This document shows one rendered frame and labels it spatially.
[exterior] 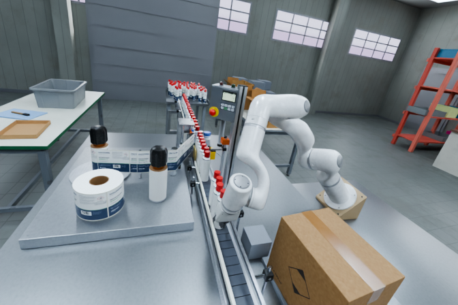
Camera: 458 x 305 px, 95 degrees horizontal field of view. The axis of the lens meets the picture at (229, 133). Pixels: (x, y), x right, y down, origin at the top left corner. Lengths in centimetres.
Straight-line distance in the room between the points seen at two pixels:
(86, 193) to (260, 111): 79
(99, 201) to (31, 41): 610
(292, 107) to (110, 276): 95
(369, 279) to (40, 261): 112
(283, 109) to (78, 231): 99
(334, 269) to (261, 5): 672
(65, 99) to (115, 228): 208
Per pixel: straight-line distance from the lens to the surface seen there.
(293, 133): 106
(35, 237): 118
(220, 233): 107
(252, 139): 80
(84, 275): 106
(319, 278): 79
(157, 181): 113
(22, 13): 698
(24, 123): 262
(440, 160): 636
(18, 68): 718
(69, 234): 115
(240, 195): 75
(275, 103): 89
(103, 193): 108
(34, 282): 111
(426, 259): 160
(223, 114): 121
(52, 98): 300
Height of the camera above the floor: 166
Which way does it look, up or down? 21 degrees down
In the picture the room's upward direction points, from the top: 9 degrees clockwise
